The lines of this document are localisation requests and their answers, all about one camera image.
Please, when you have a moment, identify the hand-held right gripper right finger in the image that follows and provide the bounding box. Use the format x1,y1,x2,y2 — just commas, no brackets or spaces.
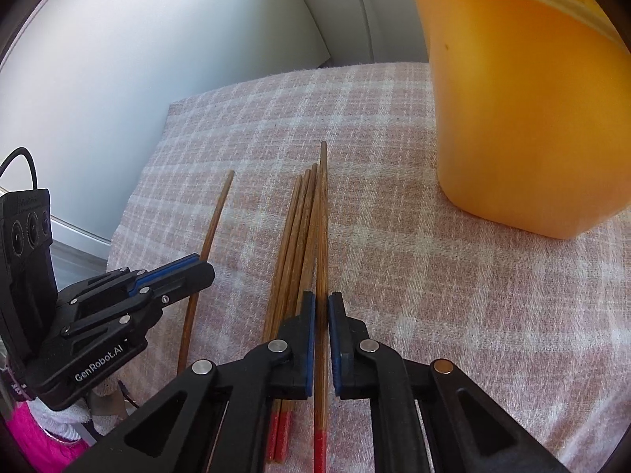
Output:
329,292,568,473

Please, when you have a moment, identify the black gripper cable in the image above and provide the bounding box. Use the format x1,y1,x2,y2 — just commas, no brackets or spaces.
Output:
0,148,39,190

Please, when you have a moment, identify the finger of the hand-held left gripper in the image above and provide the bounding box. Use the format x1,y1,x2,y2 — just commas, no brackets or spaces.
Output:
63,262,217,342
59,253,203,307

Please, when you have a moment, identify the yellow plastic container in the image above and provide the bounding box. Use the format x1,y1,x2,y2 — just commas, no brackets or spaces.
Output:
382,0,631,240

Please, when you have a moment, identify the pink checked cloth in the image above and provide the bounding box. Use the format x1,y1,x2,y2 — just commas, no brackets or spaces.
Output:
106,61,631,473

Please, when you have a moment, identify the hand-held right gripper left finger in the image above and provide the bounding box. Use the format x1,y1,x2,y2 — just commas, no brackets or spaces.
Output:
74,292,316,473

